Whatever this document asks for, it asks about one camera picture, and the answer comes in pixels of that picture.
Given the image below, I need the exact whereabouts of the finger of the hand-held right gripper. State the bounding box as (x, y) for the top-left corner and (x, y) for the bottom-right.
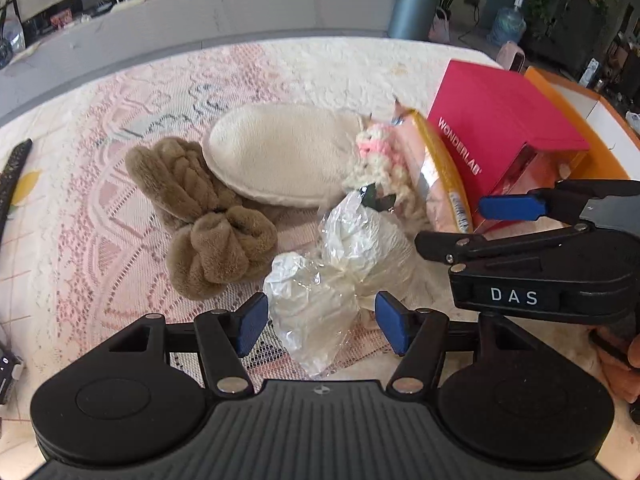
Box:
(415, 224), (640, 266)
(479, 180), (640, 236)

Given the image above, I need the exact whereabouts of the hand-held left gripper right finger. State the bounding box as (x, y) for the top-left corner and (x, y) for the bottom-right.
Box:
(375, 292), (538, 397)

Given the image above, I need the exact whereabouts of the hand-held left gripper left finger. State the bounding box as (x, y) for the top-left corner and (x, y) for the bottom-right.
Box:
(107, 292), (270, 398)

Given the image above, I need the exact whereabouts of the clear plastic bag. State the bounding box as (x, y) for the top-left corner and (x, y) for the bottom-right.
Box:
(262, 187), (416, 378)

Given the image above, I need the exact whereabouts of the person's right hand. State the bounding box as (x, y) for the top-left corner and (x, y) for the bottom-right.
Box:
(590, 322), (640, 408)

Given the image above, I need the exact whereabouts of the pink and yellow snack packet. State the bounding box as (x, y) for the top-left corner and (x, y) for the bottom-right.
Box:
(392, 95), (475, 235)

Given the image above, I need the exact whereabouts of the magenta cardboard box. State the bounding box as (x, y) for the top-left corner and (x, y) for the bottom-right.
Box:
(426, 59), (592, 233)

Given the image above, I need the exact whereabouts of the pink and white crochet doll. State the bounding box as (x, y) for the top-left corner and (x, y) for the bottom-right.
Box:
(341, 117), (418, 213)

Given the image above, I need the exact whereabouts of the brown braided plush slipper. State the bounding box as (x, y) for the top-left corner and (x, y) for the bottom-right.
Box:
(124, 137), (279, 302)

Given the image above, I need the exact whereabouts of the orange tray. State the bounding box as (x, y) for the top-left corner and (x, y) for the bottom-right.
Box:
(522, 66), (640, 183)

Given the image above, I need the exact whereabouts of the cream oval plush pad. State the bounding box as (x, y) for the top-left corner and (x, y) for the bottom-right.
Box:
(201, 103), (368, 209)

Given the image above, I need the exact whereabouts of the large water jug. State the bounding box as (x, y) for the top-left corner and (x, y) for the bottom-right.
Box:
(487, 0), (527, 48)

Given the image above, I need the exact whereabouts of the pale pink bag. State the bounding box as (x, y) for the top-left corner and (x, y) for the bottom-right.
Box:
(427, 7), (453, 45)

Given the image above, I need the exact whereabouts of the blue-grey round bin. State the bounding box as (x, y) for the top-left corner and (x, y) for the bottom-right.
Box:
(386, 0), (442, 41)

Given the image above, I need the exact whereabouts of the white lace tablecloth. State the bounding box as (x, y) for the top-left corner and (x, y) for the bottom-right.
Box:
(0, 37), (640, 471)

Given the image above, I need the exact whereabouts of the small grey device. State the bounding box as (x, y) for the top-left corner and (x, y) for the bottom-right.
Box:
(0, 341), (27, 407)

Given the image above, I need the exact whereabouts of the black remote control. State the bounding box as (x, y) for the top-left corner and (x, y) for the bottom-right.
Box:
(0, 138), (34, 241)

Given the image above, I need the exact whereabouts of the grey long low bench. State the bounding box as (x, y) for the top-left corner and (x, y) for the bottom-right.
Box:
(0, 0), (397, 123)

